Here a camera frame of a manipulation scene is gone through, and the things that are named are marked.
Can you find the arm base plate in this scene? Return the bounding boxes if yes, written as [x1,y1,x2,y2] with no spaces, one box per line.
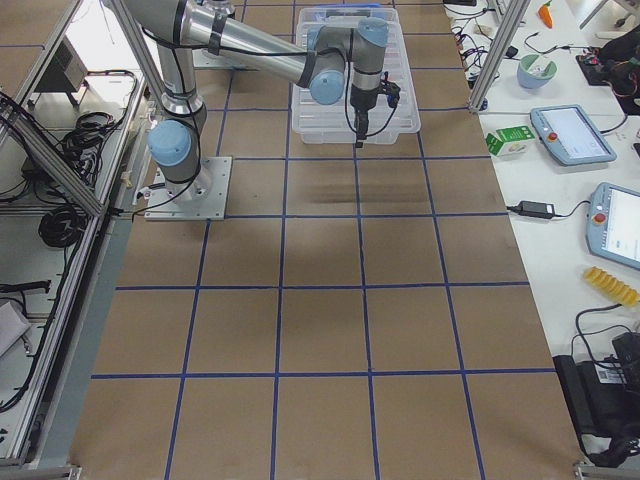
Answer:
[192,49,235,70]
[143,156,233,221]

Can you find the orange carrot toy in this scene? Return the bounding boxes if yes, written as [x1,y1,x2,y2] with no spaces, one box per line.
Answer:
[537,0,554,29]

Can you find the near teach pendant tablet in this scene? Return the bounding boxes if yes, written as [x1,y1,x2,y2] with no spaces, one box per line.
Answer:
[586,182,639,270]

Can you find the far teach pendant tablet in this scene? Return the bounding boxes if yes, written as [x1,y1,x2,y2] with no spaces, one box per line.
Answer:
[529,104,617,166]

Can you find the black power adapter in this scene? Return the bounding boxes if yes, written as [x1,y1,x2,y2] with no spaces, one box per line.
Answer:
[518,200,555,219]

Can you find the yellow ridged toy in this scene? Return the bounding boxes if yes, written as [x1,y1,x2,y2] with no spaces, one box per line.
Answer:
[583,266,639,307]

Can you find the aluminium frame post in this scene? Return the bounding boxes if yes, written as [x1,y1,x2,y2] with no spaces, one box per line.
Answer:
[468,0,530,113]

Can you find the green blue bowl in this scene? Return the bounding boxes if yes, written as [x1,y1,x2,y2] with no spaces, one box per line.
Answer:
[516,54,557,89]

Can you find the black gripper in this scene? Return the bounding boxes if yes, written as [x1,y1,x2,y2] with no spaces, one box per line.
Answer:
[350,92,376,149]

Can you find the teach pendant tablet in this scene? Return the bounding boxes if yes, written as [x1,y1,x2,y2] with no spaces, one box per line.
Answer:
[529,104,617,166]
[586,182,639,270]

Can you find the clear plastic storage box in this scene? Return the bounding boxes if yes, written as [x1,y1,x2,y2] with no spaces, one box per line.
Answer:
[306,7,389,144]

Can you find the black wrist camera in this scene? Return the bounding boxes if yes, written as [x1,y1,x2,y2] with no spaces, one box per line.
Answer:
[378,71,401,109]

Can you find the clear plastic box lid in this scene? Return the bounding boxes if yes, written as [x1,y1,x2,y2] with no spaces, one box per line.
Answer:
[291,8,421,145]

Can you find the green white carton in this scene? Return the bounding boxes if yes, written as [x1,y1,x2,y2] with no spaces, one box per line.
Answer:
[485,125,536,157]

